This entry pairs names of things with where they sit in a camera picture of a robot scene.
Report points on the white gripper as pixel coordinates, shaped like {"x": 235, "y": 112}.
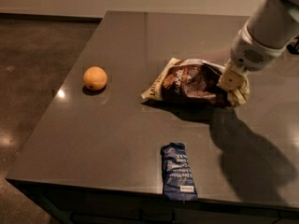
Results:
{"x": 249, "y": 52}

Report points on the brown chip bag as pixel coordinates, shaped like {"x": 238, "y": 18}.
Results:
{"x": 190, "y": 81}

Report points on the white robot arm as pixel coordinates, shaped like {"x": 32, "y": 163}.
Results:
{"x": 284, "y": 12}

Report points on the blue rxbar blueberry wrapper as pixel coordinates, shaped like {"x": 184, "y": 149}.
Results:
{"x": 178, "y": 184}

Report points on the orange fruit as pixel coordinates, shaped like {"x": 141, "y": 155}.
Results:
{"x": 95, "y": 78}

